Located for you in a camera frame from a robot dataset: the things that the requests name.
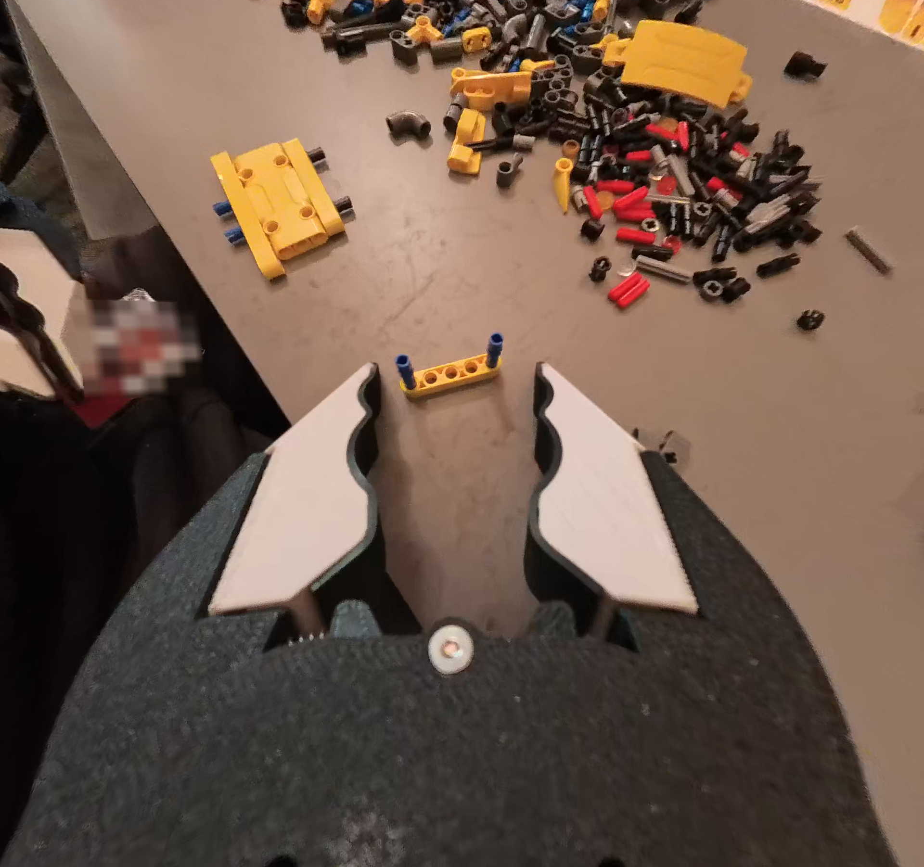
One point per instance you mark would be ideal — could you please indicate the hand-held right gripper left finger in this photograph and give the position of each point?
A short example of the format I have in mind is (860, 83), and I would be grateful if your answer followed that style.
(303, 499)

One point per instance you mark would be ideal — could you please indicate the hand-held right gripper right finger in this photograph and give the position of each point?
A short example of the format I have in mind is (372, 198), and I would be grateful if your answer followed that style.
(613, 513)

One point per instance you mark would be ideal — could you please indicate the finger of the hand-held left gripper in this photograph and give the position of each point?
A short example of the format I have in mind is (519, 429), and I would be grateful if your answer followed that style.
(43, 261)
(36, 369)

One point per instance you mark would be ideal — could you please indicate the blue plastic pin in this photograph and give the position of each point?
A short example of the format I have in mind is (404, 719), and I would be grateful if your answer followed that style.
(495, 349)
(406, 370)

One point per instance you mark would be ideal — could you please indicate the short yellow holed beam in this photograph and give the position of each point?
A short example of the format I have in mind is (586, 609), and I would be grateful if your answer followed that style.
(441, 377)

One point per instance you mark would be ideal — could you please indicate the grey pipe elbow piece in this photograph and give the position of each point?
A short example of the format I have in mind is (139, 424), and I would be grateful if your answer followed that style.
(404, 123)

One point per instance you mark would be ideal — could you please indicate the small grey black piece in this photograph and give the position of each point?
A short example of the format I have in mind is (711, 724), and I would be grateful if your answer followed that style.
(660, 446)

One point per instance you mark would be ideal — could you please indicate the person's dark clothing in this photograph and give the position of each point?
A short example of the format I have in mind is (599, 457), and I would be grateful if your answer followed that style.
(108, 484)

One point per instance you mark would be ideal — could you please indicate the red pin connector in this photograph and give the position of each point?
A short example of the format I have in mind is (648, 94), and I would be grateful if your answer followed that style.
(629, 292)

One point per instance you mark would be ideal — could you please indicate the yellow panel assembly with pins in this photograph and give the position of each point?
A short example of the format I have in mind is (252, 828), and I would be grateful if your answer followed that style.
(281, 192)

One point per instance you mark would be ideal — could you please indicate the small black bush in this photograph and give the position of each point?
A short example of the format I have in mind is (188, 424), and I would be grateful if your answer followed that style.
(811, 320)

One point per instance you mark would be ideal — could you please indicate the black plastic pin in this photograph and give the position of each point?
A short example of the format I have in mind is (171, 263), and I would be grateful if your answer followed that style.
(778, 265)

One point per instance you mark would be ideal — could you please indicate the yellow tooth piece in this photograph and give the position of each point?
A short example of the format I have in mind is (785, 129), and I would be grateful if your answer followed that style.
(563, 185)

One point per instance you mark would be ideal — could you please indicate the pile of black red pieces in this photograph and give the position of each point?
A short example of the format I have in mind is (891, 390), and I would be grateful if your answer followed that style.
(693, 188)

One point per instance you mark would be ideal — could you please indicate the grey round connector piece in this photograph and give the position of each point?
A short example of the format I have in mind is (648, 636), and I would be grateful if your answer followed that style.
(509, 173)

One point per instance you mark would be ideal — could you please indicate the grey ridged axle connector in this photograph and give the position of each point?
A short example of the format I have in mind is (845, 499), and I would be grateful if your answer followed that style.
(868, 251)

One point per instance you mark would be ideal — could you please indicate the black grey long pin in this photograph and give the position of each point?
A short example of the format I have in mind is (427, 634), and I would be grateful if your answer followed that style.
(505, 143)

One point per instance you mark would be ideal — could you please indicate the yellow angled beam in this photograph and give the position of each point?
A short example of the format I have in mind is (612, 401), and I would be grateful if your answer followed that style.
(498, 85)

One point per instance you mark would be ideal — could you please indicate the large yellow curved panel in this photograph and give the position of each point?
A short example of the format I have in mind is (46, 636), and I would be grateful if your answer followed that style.
(686, 62)

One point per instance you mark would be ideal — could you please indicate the black angled connector piece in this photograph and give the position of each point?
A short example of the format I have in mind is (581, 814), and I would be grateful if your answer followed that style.
(805, 64)

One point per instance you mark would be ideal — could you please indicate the pile of yellow blue pieces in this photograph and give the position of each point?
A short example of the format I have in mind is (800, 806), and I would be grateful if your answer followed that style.
(505, 8)

